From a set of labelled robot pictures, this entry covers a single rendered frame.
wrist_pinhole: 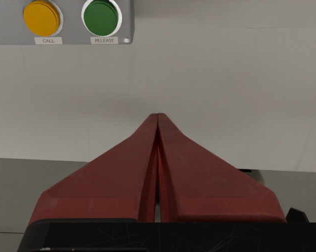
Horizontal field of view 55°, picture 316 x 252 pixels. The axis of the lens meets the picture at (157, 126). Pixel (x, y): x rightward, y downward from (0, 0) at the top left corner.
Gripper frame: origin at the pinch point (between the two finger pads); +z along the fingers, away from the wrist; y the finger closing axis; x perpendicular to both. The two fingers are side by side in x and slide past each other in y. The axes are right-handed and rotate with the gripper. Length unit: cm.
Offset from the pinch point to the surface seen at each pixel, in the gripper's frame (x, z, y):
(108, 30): 4.2, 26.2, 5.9
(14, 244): 191, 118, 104
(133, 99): 20.3, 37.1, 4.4
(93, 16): 2.6, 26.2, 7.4
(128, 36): 5.4, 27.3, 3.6
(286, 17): 6.0, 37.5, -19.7
